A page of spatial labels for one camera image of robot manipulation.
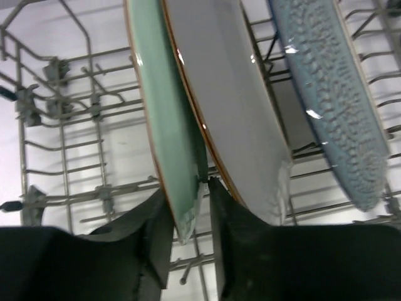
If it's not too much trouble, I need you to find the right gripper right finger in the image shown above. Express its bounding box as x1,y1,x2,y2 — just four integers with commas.
209,178,400,300

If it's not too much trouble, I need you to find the green plate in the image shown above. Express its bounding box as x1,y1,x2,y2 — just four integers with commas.
124,1,208,244

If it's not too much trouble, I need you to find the grey plate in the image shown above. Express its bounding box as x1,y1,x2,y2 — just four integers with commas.
162,1,292,225

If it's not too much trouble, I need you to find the metal wire dish rack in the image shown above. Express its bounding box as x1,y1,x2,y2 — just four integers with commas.
1,1,400,300

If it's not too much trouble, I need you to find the blue patterned plate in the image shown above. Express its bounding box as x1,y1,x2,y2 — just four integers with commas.
268,1,390,212

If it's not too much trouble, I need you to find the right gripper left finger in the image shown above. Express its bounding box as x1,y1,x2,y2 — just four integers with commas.
1,190,174,300

